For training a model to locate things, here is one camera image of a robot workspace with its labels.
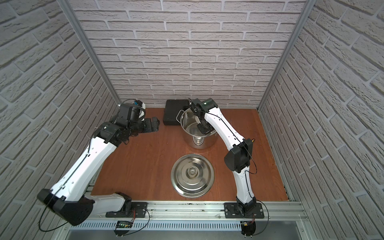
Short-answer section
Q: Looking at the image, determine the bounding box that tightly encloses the cream plastic ladle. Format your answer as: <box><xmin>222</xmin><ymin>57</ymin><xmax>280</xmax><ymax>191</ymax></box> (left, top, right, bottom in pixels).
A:
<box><xmin>195</xmin><ymin>116</ymin><xmax>202</xmax><ymax>128</ymax></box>

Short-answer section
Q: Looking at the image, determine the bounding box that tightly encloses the stainless steel pot lid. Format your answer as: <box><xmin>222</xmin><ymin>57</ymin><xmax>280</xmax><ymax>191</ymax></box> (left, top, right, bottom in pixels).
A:
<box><xmin>171</xmin><ymin>154</ymin><xmax>215</xmax><ymax>199</ymax></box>

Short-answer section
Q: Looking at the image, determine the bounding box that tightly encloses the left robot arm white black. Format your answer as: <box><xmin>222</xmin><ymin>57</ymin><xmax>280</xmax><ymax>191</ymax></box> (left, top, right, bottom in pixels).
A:
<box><xmin>37</xmin><ymin>117</ymin><xmax>160</xmax><ymax>226</ymax></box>

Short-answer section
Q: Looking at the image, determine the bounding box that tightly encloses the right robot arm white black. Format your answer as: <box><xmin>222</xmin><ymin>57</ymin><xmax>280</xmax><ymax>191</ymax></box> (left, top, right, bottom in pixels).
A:
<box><xmin>189</xmin><ymin>98</ymin><xmax>257</xmax><ymax>217</ymax></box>

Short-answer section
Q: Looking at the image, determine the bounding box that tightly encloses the stainless steel stock pot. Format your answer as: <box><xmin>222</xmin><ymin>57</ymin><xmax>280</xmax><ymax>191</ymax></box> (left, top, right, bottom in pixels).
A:
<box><xmin>176</xmin><ymin>109</ymin><xmax>219</xmax><ymax>150</ymax></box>

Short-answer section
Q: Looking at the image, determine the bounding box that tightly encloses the black plastic tool case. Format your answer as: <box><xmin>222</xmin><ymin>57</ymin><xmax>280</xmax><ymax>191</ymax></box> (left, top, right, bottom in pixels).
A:
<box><xmin>163</xmin><ymin>99</ymin><xmax>189</xmax><ymax>126</ymax></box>

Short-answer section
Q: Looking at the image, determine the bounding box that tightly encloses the small green circuit board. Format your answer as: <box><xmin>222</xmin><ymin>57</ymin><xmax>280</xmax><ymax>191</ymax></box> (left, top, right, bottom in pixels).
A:
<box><xmin>116</xmin><ymin>221</ymin><xmax>134</xmax><ymax>231</ymax></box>

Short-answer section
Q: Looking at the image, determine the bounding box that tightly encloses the white ventilation grille strip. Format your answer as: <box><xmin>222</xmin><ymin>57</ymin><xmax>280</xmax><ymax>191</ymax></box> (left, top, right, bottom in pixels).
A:
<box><xmin>71</xmin><ymin>220</ymin><xmax>241</xmax><ymax>231</ymax></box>

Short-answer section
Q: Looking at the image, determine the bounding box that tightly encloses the right black connector board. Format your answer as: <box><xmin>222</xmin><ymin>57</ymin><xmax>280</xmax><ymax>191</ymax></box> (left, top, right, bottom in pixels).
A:
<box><xmin>241</xmin><ymin>221</ymin><xmax>256</xmax><ymax>237</ymax></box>

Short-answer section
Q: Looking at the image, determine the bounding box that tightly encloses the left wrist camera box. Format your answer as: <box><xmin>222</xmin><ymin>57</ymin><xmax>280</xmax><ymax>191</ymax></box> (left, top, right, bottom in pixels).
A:
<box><xmin>115</xmin><ymin>100</ymin><xmax>146</xmax><ymax>128</ymax></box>

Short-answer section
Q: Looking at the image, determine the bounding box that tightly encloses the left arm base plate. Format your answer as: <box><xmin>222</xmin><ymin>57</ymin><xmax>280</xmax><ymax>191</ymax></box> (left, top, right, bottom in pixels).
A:
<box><xmin>106</xmin><ymin>201</ymin><xmax>148</xmax><ymax>218</ymax></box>

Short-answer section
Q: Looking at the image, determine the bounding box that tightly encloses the aluminium front rail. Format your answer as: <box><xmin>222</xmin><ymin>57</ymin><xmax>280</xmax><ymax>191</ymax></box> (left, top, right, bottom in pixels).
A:
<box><xmin>86</xmin><ymin>200</ymin><xmax>309</xmax><ymax>222</ymax></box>

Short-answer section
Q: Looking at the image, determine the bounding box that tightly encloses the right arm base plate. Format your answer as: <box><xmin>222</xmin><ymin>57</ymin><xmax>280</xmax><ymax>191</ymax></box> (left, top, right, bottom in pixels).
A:
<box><xmin>224</xmin><ymin>202</ymin><xmax>265</xmax><ymax>219</ymax></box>

